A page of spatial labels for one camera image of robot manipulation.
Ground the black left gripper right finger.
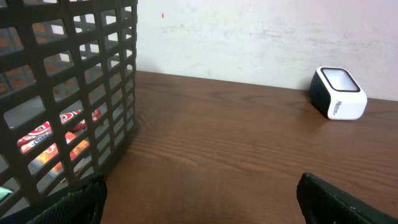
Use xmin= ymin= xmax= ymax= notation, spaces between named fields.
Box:
xmin=296 ymin=172 xmax=397 ymax=224

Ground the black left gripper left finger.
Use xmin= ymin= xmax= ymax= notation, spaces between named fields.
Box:
xmin=29 ymin=174 xmax=108 ymax=224

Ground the orange small box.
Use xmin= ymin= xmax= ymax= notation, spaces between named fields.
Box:
xmin=21 ymin=132 xmax=90 ymax=175

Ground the mint green wipes pack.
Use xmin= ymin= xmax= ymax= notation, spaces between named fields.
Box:
xmin=0 ymin=187 xmax=13 ymax=202

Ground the red snack wrapper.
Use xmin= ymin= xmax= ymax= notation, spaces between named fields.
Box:
xmin=17 ymin=110 xmax=86 ymax=147

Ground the white barcode scanner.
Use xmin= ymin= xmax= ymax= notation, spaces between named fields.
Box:
xmin=309 ymin=67 xmax=368 ymax=120

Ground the dark grey plastic basket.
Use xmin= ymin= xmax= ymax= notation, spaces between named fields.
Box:
xmin=1 ymin=0 xmax=137 ymax=223

